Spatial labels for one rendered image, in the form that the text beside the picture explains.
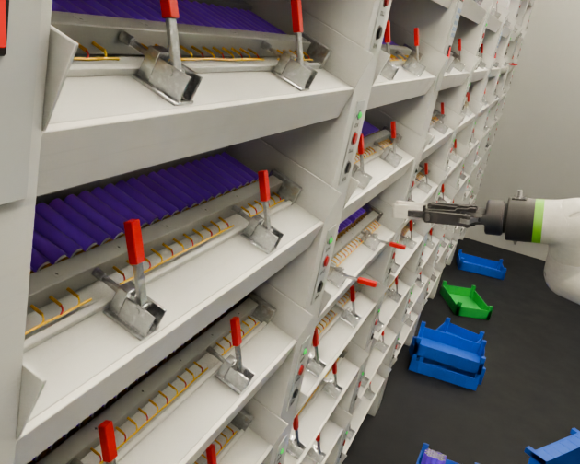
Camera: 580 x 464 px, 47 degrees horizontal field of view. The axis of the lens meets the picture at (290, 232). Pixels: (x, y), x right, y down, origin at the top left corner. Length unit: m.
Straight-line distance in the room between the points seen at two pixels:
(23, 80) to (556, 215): 1.22
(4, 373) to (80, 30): 0.23
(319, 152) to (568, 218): 0.66
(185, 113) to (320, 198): 0.48
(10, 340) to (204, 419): 0.43
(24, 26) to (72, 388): 0.26
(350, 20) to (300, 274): 0.36
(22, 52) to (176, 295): 0.34
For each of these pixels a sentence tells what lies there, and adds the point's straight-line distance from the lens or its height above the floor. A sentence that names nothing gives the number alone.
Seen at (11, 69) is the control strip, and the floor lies 1.35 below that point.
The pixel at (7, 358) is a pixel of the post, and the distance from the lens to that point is 0.41.
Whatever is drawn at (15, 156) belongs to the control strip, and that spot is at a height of 1.30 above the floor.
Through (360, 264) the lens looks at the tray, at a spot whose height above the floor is 0.93.
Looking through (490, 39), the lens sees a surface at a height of 1.43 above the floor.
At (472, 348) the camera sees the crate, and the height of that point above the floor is 0.10.
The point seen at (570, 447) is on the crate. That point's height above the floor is 0.20.
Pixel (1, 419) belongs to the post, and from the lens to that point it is 0.43.
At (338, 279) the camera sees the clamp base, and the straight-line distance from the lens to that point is 1.24.
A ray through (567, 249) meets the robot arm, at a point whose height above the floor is 1.05.
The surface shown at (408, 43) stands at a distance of 1.61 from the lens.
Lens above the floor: 1.40
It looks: 18 degrees down
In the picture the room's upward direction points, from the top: 12 degrees clockwise
